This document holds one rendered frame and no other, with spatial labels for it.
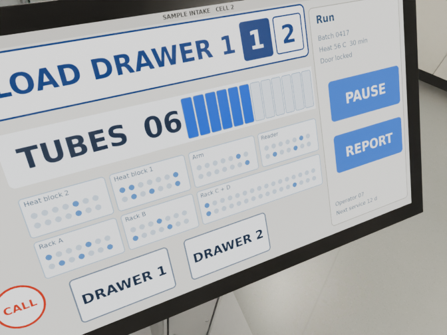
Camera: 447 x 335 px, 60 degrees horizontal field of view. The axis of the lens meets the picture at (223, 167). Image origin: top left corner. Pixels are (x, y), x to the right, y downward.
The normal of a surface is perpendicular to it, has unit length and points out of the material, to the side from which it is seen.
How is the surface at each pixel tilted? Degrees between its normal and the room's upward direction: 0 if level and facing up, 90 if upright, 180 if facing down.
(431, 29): 90
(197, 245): 50
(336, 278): 0
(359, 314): 0
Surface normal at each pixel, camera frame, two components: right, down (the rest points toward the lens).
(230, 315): 0.18, -0.62
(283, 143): 0.38, 0.20
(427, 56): -0.51, 0.66
